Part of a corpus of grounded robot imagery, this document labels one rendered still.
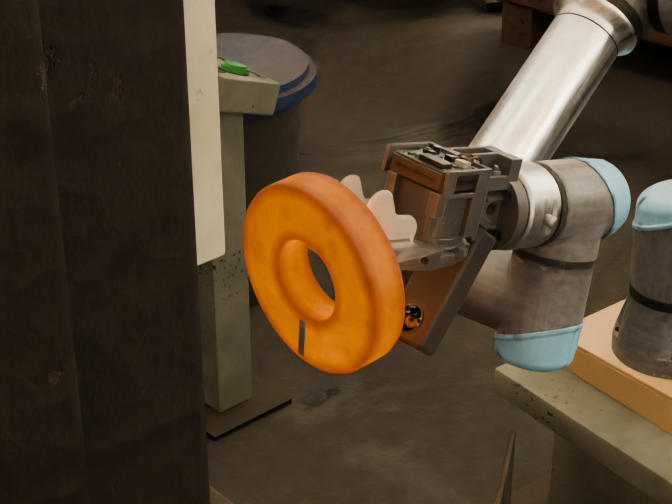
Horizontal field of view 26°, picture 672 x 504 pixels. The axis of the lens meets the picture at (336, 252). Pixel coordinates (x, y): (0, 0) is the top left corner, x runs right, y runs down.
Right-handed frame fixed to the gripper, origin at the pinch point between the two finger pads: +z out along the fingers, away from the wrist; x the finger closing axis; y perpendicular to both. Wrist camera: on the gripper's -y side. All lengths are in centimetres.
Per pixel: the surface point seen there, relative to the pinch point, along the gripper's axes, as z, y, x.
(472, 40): -221, -29, -173
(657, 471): -71, -38, -5
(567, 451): -81, -47, -24
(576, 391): -76, -36, -23
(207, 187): 35.4, 16.9, 26.5
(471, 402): -104, -60, -59
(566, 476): -82, -51, -24
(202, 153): 36.1, 18.5, 26.5
